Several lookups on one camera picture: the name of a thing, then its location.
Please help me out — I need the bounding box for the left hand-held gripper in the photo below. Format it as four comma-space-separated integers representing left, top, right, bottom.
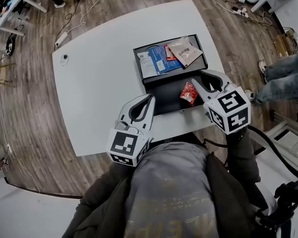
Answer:
106, 93, 156, 168

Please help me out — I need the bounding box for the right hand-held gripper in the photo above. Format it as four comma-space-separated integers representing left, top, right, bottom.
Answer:
190, 69, 251, 135

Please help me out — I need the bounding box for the small shiny red packet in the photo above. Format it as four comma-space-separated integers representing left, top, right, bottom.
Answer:
179, 82, 198, 106

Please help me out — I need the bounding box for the black drawer box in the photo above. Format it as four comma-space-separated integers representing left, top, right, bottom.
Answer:
133, 34, 209, 116

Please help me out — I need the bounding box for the beige packet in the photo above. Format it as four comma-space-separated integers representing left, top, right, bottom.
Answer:
166, 36, 204, 68

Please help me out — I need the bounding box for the white printed packet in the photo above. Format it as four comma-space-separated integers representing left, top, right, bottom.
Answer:
136, 51, 156, 79

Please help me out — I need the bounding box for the red square packet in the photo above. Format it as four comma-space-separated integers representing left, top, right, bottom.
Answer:
163, 44, 178, 61

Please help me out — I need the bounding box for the blue packet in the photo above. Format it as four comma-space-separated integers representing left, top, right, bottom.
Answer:
148, 45, 184, 75

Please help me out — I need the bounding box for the person's left forearm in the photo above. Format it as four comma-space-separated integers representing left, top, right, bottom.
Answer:
79, 162, 137, 215

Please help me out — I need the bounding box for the person's right forearm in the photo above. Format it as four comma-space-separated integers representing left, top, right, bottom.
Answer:
224, 127, 261, 183

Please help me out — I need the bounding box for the white power strip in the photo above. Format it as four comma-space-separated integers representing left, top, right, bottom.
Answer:
54, 32, 69, 47
230, 6, 249, 17

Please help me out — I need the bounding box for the cardboard box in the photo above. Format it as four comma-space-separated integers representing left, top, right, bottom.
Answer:
274, 28, 298, 57

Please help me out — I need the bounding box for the person's torso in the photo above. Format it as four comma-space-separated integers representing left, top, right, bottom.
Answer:
62, 142, 276, 238

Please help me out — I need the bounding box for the black harness gear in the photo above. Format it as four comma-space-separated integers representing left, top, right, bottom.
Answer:
254, 175, 298, 238

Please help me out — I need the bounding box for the round wooden stool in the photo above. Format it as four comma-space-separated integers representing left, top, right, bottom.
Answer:
0, 62, 17, 88

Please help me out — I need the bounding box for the white desk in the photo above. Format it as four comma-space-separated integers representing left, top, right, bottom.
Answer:
0, 0, 48, 38

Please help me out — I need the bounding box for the round table cable grommet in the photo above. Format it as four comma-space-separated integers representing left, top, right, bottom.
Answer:
59, 54, 70, 67

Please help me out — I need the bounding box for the white cable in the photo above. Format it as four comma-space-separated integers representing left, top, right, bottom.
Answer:
67, 0, 114, 34

